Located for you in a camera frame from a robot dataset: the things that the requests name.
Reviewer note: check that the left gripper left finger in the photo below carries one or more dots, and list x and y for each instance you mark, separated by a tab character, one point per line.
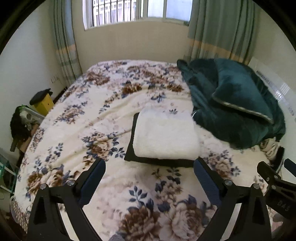
46	222

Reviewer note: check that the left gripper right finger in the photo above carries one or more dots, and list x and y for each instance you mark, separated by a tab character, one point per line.
253	220

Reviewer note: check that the white knit sweater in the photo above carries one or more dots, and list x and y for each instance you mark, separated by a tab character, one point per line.
163	135

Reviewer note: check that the beige crumpled garment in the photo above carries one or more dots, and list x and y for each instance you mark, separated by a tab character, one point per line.
270	147

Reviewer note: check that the green storage rack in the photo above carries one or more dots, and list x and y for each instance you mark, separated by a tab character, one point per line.
9	175

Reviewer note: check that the black bag on shelf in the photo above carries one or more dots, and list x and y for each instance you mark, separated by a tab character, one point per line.
19	130

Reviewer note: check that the white bed headboard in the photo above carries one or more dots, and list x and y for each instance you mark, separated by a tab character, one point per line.
281	91

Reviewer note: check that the dark teal velvet duvet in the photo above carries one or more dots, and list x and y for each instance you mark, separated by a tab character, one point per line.
239	129

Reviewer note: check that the folded black garment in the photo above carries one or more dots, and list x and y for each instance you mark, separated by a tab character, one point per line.
131	157

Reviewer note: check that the floral bed blanket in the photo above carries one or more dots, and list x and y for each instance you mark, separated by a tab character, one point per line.
133	201

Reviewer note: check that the yellow box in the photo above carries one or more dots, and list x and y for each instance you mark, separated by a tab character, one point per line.
43	107

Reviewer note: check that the dark teal velvet pillow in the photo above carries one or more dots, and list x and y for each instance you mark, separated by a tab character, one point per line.
237	89

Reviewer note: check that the black hat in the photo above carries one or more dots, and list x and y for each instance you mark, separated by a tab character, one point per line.
39	96

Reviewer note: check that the left green curtain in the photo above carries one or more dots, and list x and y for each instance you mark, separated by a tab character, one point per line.
66	49

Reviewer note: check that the green curtain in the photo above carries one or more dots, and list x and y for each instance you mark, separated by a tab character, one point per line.
222	29
66	49

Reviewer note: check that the right green curtain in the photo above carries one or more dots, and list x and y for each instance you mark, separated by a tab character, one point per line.
222	29

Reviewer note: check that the barred window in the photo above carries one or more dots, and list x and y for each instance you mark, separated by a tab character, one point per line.
97	13

